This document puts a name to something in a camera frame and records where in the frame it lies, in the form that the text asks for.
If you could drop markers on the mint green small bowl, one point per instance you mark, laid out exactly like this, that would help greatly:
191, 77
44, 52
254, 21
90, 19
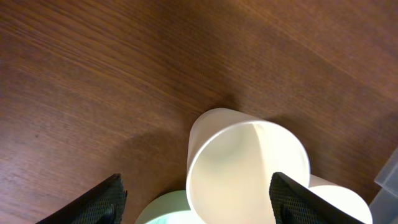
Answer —
170, 208

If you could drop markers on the white small bowl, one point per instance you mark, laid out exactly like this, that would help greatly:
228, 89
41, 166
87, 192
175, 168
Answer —
342, 198

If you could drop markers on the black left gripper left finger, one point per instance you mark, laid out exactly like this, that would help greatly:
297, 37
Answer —
103, 204

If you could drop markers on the cream cup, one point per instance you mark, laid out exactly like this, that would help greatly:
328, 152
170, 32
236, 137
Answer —
231, 159

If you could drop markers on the clear plastic storage bin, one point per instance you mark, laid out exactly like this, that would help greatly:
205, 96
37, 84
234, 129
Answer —
384, 205

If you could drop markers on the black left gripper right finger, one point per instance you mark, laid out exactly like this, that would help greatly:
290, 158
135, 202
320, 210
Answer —
293, 203

